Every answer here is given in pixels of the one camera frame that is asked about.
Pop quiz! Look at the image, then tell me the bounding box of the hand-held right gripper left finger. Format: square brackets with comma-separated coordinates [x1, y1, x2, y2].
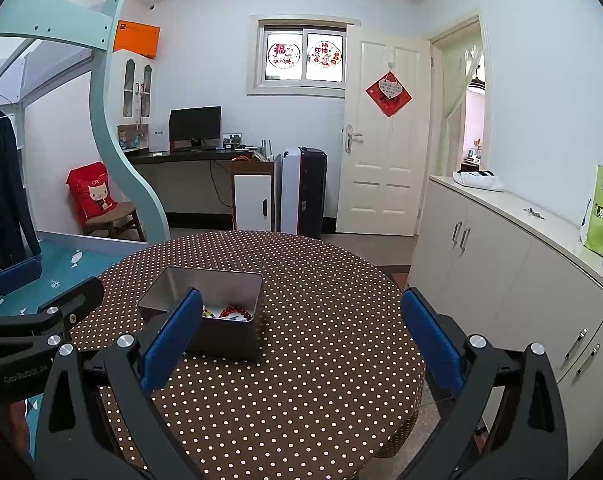
[32, 287, 205, 480]

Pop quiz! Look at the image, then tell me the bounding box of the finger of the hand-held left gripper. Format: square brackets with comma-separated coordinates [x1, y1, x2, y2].
[0, 277, 105, 347]
[0, 257, 43, 317]

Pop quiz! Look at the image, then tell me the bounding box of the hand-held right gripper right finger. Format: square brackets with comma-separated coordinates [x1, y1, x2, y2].
[400, 287, 568, 480]

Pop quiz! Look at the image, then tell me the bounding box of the grey metal box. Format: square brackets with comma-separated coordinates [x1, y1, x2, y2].
[138, 266, 266, 362]

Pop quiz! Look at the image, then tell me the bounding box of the blue candy print quilt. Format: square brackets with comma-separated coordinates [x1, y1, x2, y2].
[0, 241, 128, 317]

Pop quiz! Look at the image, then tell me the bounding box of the dark hanging jacket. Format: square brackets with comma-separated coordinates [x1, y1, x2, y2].
[0, 96, 43, 272]

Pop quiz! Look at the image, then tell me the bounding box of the small wooden chair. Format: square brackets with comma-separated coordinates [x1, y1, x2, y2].
[84, 202, 146, 242]

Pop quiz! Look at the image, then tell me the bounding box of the white sideboard cabinet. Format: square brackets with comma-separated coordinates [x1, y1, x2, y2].
[408, 174, 603, 463]

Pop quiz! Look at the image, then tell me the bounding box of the red cat print bag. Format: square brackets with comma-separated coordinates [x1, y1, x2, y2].
[66, 161, 119, 226]

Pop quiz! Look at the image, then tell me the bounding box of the brown polka dot tablecloth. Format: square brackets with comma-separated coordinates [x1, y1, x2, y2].
[68, 230, 427, 480]

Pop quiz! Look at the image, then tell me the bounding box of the white small cabinet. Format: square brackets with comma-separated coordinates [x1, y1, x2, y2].
[229, 155, 282, 234]

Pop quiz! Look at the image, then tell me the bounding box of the dark wooden desk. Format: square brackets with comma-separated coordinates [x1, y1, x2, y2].
[126, 147, 263, 165]

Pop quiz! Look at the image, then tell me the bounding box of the white carton box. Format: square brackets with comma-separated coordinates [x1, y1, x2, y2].
[148, 124, 171, 154]

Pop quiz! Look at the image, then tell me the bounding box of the cream panel door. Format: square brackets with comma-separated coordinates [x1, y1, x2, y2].
[335, 25, 433, 237]

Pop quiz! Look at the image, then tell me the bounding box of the white suitcase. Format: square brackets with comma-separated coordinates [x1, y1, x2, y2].
[280, 147, 303, 236]

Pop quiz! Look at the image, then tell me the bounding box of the black red suitcase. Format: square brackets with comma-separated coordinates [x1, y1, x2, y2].
[297, 147, 329, 239]

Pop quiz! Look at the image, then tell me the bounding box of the black computer monitor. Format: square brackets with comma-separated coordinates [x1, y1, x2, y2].
[169, 106, 222, 150]

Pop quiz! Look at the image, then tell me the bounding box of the white glass door hutch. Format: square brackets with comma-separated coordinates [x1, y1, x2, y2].
[113, 49, 158, 127]

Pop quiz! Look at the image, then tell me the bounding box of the pale green curtain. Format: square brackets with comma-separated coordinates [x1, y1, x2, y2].
[440, 44, 483, 177]

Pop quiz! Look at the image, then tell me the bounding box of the red paper door decoration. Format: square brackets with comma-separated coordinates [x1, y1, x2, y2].
[365, 71, 413, 119]

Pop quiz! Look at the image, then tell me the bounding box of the orange cardboard box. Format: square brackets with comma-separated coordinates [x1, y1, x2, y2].
[112, 19, 161, 60]

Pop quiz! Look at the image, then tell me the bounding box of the window with red stickers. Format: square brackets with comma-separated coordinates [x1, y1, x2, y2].
[248, 14, 361, 99]

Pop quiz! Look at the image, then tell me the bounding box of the red bead bracelet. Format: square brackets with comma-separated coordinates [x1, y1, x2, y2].
[218, 302, 255, 322]

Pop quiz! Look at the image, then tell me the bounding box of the pale teal bed frame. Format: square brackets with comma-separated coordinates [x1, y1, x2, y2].
[0, 0, 172, 247]

